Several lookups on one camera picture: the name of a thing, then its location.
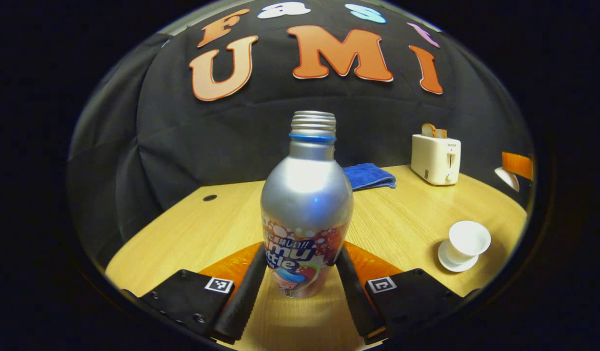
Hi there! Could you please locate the white teacup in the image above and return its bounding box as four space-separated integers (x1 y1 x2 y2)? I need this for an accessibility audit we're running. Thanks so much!
446 220 492 265

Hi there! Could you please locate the black backdrop cloth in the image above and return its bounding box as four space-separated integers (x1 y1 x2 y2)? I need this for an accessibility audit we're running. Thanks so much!
67 2 535 266

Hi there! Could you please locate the silver water bottle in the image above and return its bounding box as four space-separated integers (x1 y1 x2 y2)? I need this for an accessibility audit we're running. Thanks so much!
260 111 354 299

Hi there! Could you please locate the blue folded cloth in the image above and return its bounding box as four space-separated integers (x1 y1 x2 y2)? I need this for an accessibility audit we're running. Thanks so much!
342 163 397 191

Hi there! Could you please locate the white toaster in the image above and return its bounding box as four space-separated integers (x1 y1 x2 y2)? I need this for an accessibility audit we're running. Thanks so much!
410 134 461 186

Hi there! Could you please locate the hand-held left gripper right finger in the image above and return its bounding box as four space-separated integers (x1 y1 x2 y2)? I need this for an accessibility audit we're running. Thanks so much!
335 240 481 344

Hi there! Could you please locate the white saucer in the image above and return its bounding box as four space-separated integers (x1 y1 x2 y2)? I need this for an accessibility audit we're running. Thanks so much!
438 239 480 273

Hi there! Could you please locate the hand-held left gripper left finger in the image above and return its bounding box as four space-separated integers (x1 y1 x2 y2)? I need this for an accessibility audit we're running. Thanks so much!
138 241 268 343

